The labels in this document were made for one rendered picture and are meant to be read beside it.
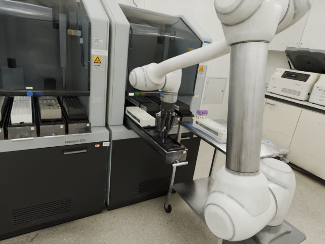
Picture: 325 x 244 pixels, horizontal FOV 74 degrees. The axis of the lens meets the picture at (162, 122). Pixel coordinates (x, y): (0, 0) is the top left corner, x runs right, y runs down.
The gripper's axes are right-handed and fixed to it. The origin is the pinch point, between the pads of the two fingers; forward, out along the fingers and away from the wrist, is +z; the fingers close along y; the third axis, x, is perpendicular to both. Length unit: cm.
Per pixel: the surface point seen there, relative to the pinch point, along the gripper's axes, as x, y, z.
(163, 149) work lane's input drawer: 8.7, 4.5, 3.7
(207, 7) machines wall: -158, -146, -108
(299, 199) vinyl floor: 13, -172, 84
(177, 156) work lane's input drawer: 12.9, -2.1, 7.0
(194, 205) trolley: 3, -32, 56
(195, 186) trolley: -15, -48, 56
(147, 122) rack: -22.2, -0.5, -0.4
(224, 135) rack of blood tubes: 13.0, -34.8, -2.4
